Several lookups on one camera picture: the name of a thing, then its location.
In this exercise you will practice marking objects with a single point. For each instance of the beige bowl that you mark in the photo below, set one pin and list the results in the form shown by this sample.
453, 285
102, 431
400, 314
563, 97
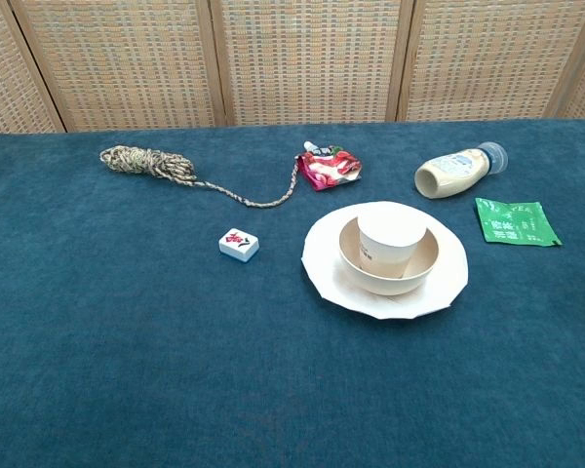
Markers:
385, 285

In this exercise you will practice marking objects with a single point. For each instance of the green tea sachet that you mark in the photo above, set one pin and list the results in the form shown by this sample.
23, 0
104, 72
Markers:
512, 224

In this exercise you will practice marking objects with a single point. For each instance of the cream squeeze bottle clear cap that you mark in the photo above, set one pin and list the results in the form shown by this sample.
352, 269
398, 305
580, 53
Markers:
448, 175

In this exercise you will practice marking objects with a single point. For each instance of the red spouted drink pouch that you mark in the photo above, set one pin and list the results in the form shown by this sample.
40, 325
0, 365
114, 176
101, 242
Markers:
329, 170

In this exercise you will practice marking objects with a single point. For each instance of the white mahjong tile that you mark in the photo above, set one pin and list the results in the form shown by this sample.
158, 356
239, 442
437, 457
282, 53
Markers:
239, 241

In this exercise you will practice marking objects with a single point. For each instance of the white paper plate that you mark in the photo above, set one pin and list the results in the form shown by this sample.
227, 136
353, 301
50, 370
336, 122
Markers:
322, 273

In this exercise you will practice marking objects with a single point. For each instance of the dark blue table cloth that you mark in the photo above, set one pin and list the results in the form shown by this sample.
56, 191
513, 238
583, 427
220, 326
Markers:
127, 365

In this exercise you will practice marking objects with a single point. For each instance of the white paper cup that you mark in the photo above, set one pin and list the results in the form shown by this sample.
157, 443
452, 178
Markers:
390, 234

